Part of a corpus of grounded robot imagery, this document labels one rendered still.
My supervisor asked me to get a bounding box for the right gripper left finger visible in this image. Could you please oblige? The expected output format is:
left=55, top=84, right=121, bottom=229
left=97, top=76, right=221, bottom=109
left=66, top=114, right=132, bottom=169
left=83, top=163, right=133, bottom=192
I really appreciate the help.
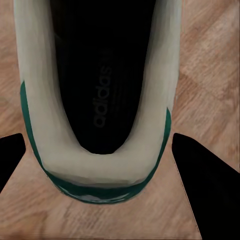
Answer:
left=0, top=133, right=26, bottom=193

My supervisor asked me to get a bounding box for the gym shoe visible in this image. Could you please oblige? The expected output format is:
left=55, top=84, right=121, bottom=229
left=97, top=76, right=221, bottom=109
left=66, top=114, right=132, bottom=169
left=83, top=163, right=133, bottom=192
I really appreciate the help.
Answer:
left=13, top=0, right=182, bottom=206

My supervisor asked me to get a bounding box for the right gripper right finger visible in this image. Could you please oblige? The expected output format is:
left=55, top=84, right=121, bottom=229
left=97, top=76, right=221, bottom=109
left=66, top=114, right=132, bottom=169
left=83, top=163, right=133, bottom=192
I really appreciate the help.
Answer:
left=172, top=133, right=240, bottom=240

